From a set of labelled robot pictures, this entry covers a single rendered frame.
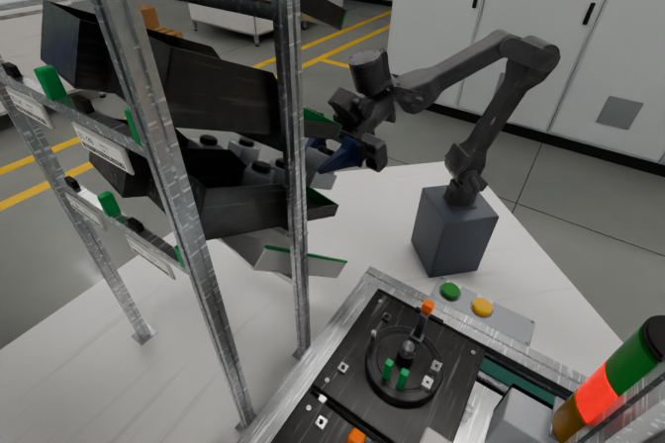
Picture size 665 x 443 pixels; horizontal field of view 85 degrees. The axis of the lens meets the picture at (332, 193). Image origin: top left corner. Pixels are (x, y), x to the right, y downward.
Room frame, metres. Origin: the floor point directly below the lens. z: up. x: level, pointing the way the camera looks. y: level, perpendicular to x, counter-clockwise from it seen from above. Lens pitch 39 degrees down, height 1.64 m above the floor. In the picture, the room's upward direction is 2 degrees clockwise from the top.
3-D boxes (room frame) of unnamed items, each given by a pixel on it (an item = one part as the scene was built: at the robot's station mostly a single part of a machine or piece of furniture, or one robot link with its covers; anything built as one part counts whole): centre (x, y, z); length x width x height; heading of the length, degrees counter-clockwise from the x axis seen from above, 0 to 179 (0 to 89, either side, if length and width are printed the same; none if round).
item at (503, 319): (0.46, -0.33, 0.93); 0.21 x 0.07 x 0.06; 57
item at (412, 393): (0.33, -0.14, 0.98); 0.14 x 0.14 x 0.02
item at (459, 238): (0.70, -0.32, 0.96); 0.14 x 0.14 x 0.20; 12
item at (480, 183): (0.70, -0.31, 1.15); 0.09 x 0.07 x 0.06; 13
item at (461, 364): (0.33, -0.14, 0.96); 0.24 x 0.24 x 0.02; 57
